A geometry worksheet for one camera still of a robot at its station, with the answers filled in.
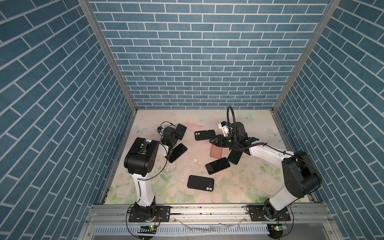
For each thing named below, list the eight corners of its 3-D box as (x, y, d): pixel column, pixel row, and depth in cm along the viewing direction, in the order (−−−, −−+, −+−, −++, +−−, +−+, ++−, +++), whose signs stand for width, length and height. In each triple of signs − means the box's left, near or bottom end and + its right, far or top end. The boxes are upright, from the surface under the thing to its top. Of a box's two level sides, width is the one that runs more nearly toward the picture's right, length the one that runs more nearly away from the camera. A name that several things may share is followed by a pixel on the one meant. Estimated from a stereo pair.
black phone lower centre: (208, 174, 89) (209, 173, 87) (204, 166, 93) (205, 164, 91) (229, 166, 93) (230, 164, 90) (225, 158, 96) (225, 156, 94)
